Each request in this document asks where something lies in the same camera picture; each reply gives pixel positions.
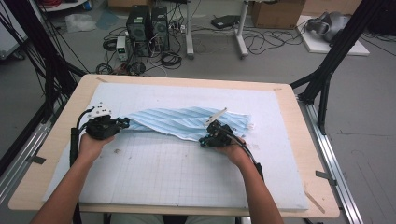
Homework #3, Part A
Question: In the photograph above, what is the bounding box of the dark metal bracket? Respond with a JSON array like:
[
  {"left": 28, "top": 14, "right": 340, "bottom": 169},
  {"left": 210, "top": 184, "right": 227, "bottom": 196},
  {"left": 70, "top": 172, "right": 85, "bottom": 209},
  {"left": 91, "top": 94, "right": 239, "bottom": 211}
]
[
  {"left": 25, "top": 154, "right": 47, "bottom": 165},
  {"left": 315, "top": 170, "right": 338, "bottom": 187}
]

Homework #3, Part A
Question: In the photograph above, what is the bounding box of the tangle of floor cables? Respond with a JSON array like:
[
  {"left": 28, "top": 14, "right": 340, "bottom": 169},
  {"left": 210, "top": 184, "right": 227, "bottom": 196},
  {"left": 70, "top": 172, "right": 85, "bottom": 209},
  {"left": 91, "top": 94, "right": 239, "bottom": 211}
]
[{"left": 242, "top": 27, "right": 310, "bottom": 57}]

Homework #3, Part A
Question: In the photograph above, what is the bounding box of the brown cardboard box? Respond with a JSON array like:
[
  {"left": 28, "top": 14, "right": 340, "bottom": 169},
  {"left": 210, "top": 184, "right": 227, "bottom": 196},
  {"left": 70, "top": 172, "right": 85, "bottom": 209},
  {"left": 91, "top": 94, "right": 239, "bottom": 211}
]
[{"left": 250, "top": 0, "right": 306, "bottom": 30}]

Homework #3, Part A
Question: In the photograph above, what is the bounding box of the white desk leg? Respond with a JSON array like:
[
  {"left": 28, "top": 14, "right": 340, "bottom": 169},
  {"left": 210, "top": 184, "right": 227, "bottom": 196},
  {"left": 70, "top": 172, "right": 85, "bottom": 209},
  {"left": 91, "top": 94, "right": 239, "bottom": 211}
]
[
  {"left": 235, "top": 0, "right": 250, "bottom": 60},
  {"left": 185, "top": 0, "right": 196, "bottom": 60}
]

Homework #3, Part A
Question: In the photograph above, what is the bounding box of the thin wooden stick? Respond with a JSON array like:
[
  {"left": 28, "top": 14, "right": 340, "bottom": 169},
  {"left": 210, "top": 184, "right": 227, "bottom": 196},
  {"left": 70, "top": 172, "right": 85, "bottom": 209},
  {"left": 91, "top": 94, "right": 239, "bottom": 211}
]
[{"left": 304, "top": 189, "right": 327, "bottom": 215}]

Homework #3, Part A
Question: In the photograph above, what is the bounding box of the slim black computer tower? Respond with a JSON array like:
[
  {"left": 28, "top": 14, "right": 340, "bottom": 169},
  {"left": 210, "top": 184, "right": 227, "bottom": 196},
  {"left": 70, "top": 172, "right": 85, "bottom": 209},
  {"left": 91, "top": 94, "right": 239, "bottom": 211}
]
[{"left": 150, "top": 5, "right": 171, "bottom": 52}]

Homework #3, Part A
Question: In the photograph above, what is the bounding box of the white floor board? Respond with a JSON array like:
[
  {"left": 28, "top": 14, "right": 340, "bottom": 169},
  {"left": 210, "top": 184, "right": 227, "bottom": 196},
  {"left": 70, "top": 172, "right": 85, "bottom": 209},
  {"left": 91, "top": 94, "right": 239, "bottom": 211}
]
[{"left": 295, "top": 14, "right": 371, "bottom": 57}]

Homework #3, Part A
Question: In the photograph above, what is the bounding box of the aluminium rail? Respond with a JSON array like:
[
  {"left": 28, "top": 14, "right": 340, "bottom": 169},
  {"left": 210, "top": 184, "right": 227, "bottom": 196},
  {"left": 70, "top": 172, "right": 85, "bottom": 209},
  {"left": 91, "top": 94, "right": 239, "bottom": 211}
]
[
  {"left": 298, "top": 97, "right": 364, "bottom": 224},
  {"left": 0, "top": 99, "right": 64, "bottom": 205}
]

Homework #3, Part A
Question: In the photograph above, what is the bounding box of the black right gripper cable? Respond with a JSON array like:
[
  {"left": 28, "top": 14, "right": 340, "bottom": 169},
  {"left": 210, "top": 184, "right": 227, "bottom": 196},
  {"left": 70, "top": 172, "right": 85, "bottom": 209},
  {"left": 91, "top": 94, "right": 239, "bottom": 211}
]
[{"left": 228, "top": 128, "right": 265, "bottom": 182}]

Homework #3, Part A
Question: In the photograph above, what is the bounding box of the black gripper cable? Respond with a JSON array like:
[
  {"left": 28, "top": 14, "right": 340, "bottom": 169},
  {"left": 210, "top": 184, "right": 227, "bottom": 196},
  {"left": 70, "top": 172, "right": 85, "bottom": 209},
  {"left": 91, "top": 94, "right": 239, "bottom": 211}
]
[
  {"left": 69, "top": 106, "right": 95, "bottom": 224},
  {"left": 228, "top": 128, "right": 265, "bottom": 182}
]

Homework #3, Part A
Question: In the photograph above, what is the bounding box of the black metal frame strut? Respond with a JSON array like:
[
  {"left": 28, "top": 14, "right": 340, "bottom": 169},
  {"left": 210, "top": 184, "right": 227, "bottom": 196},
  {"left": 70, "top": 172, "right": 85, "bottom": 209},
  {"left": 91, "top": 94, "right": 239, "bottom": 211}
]
[
  {"left": 289, "top": 0, "right": 386, "bottom": 135},
  {"left": 0, "top": 0, "right": 89, "bottom": 176}
]

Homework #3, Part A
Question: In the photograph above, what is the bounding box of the person's right hand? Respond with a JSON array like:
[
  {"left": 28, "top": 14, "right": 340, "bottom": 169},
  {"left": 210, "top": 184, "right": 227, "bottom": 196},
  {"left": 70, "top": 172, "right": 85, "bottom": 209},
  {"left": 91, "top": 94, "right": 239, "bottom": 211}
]
[{"left": 216, "top": 138, "right": 253, "bottom": 169}]

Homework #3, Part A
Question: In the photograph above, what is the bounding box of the coil of black cable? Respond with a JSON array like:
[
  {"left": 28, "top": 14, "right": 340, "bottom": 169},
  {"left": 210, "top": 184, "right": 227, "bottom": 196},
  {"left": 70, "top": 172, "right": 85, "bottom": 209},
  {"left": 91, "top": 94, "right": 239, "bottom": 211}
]
[{"left": 160, "top": 50, "right": 183, "bottom": 70}]

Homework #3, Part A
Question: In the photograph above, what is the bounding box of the grey helmet-shaped device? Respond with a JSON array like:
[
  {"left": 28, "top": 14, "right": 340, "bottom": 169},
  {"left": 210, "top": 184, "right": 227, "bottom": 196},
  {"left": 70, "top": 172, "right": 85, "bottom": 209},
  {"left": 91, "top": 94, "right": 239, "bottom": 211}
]
[{"left": 305, "top": 11, "right": 351, "bottom": 43}]

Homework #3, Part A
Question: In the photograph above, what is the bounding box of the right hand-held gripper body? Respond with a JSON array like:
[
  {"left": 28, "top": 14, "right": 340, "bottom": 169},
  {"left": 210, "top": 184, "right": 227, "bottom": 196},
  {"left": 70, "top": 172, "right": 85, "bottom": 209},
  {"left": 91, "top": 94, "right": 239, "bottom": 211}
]
[{"left": 204, "top": 107, "right": 239, "bottom": 148}]

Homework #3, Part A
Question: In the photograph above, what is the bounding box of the flat black device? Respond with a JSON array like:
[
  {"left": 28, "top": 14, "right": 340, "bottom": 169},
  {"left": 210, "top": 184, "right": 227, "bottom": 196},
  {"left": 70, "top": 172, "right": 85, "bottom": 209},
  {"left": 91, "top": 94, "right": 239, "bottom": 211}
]
[{"left": 210, "top": 14, "right": 241, "bottom": 30}]

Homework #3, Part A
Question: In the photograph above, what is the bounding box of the blue striped towel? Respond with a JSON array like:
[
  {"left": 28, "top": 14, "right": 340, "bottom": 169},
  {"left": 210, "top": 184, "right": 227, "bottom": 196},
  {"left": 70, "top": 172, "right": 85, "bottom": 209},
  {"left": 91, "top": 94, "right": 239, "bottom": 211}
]
[{"left": 124, "top": 106, "right": 255, "bottom": 143}]

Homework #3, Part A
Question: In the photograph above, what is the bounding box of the person's left hand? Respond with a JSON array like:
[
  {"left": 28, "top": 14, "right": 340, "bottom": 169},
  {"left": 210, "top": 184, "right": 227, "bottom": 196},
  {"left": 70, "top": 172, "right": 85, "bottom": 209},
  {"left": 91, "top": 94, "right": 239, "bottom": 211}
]
[{"left": 78, "top": 133, "right": 116, "bottom": 163}]

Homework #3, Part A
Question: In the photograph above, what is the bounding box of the white cabinet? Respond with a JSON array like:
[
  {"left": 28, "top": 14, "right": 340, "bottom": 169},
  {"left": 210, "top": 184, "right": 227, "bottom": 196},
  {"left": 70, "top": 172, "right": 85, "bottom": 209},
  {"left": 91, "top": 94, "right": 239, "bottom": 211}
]
[{"left": 0, "top": 0, "right": 30, "bottom": 61}]

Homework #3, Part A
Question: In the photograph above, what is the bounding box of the white grid mat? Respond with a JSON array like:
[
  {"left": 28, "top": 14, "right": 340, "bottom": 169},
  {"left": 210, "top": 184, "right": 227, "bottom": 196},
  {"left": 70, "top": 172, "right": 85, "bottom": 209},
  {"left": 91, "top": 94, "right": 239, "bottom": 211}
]
[{"left": 42, "top": 82, "right": 309, "bottom": 211}]

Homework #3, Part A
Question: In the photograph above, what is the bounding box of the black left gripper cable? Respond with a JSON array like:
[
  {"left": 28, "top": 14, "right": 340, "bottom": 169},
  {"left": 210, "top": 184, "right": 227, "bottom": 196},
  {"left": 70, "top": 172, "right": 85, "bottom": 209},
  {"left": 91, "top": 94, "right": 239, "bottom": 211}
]
[{"left": 69, "top": 106, "right": 95, "bottom": 224}]

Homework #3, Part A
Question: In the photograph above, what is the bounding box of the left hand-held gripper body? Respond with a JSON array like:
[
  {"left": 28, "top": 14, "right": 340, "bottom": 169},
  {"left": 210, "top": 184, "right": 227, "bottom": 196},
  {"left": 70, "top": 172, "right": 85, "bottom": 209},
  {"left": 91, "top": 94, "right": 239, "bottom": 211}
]
[{"left": 85, "top": 102, "right": 121, "bottom": 141}]

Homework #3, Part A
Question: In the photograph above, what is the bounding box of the white power supply box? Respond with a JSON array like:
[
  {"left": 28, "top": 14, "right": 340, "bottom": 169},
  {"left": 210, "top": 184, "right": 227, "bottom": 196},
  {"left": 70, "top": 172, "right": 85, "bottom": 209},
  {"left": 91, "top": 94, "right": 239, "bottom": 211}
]
[{"left": 115, "top": 35, "right": 129, "bottom": 63}]

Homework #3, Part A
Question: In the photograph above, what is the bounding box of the large black computer tower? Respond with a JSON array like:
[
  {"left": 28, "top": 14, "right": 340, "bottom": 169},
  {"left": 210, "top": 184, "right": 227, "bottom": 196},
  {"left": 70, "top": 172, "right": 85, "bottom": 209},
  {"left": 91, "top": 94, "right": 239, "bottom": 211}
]
[{"left": 125, "top": 4, "right": 153, "bottom": 58}]

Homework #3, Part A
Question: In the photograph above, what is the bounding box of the clear plastic bag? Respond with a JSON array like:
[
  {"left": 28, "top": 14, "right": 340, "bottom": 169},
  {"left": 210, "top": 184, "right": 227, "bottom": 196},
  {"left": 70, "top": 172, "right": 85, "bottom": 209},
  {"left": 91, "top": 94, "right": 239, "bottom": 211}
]
[{"left": 64, "top": 12, "right": 98, "bottom": 34}]

